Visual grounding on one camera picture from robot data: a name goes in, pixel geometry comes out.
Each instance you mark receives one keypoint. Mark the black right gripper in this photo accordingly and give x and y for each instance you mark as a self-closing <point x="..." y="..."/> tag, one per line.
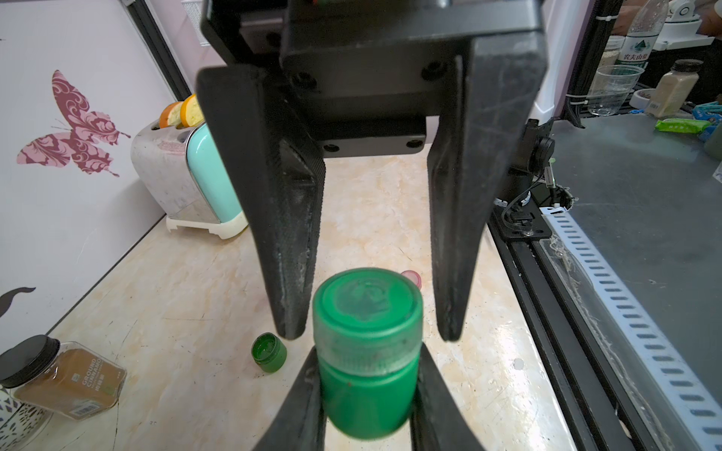
<point x="307" y="80"/>

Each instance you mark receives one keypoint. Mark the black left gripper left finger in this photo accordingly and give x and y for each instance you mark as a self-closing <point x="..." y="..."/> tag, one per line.
<point x="301" y="421"/>

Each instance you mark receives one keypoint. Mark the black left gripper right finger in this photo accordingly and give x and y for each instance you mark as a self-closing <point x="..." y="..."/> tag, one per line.
<point x="436" y="422"/>

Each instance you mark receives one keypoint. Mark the green paint jar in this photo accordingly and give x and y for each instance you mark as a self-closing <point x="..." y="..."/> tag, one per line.
<point x="368" y="328"/>

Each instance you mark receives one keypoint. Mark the pink paint jar lid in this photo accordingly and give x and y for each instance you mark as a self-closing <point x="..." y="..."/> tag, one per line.
<point x="414" y="277"/>

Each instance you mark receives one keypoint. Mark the brown spice jar black lid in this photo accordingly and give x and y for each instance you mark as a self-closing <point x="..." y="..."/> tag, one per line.
<point x="64" y="378"/>

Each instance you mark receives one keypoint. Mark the beige powder spice jar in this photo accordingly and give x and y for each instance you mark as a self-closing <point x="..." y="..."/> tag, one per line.
<point x="673" y="88"/>

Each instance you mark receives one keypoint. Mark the yellow toast slice front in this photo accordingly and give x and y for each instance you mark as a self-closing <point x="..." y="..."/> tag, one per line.
<point x="190" y="112"/>

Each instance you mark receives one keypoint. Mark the mint green Belinee toaster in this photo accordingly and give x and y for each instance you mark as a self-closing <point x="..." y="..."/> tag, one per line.
<point x="184" y="173"/>

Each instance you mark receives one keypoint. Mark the orange toast slice back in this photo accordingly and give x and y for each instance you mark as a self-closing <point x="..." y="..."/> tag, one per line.
<point x="171" y="115"/>

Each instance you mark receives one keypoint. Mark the clear plastic cup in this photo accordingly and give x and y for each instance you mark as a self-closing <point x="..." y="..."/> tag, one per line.
<point x="610" y="88"/>

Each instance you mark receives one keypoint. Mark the plastic water bottle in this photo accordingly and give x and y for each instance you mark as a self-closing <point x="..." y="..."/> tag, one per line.
<point x="640" y="22"/>

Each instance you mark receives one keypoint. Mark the green snack packet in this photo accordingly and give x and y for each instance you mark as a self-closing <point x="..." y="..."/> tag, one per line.
<point x="685" y="126"/>

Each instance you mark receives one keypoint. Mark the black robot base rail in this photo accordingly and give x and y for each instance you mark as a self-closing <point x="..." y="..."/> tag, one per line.
<point x="596" y="409"/>

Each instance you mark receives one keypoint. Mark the white slotted cable duct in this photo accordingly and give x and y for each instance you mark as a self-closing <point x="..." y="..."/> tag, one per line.
<point x="675" y="407"/>

